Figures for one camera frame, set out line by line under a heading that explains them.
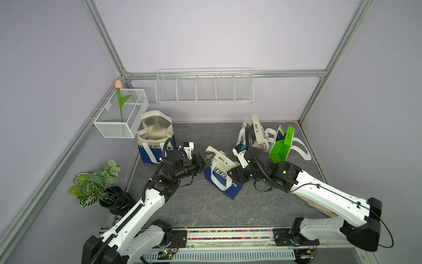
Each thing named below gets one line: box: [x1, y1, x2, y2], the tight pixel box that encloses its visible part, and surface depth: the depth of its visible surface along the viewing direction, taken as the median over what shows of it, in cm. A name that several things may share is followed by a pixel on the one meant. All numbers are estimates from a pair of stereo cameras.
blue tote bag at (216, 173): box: [203, 145, 244, 200], surface depth 76 cm
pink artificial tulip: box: [114, 79, 131, 123], surface depth 85 cm
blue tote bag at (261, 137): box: [236, 114, 277, 151], surface depth 85 cm
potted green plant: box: [68, 160, 135, 216], surface depth 68 cm
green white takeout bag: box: [269, 125, 312, 164], surface depth 80 cm
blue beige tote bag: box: [136, 110, 177, 165], surface depth 86 cm
